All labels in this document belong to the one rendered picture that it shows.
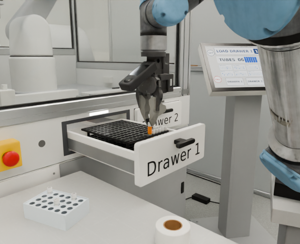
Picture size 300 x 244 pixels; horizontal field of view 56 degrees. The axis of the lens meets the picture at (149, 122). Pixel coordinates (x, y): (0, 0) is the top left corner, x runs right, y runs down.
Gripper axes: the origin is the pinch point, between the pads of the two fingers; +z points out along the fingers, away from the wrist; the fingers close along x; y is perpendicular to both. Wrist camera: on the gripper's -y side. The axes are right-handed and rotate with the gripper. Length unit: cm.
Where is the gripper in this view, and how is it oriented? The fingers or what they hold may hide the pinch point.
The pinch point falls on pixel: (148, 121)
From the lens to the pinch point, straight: 83.1
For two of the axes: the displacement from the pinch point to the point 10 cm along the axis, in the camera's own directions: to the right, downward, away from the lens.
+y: 6.8, -1.7, 7.2
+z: 0.0, 9.7, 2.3
